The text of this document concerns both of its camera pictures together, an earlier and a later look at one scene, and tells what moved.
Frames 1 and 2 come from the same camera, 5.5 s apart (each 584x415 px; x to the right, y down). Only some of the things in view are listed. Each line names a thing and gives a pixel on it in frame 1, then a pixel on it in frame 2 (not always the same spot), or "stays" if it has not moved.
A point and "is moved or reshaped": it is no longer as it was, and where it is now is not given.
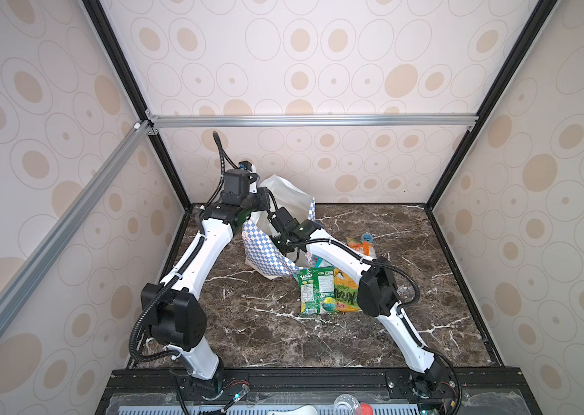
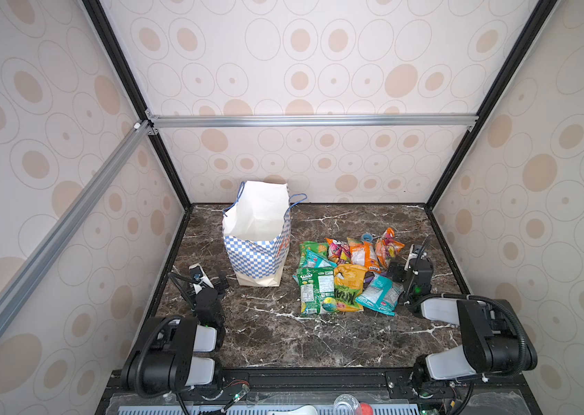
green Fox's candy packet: [317, 290] stays
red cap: [366, 409] stays
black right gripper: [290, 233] to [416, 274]
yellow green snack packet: [346, 291] stays
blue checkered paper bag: [264, 256] is moved or reshaped
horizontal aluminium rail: [313, 121] stays
